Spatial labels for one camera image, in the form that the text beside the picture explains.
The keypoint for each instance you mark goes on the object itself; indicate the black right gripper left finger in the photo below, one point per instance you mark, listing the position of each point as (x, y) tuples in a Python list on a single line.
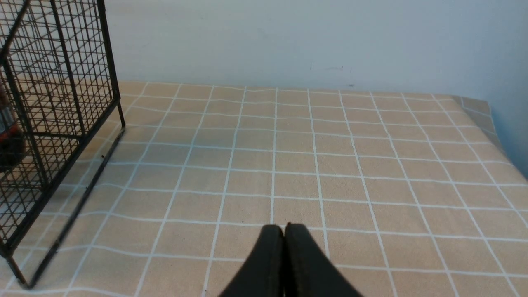
[(260, 274)]

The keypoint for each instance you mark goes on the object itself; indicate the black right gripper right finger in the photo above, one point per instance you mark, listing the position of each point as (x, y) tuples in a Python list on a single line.
[(308, 272)]

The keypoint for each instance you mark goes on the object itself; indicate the dark soy sauce bottle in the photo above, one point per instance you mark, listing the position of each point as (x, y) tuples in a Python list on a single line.
[(12, 141)]

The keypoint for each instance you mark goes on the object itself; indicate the beige checked tablecloth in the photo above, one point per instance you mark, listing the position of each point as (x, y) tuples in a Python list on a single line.
[(403, 192)]

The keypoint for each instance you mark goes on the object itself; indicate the black wire mesh shelf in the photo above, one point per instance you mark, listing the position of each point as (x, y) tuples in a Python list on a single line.
[(58, 71)]

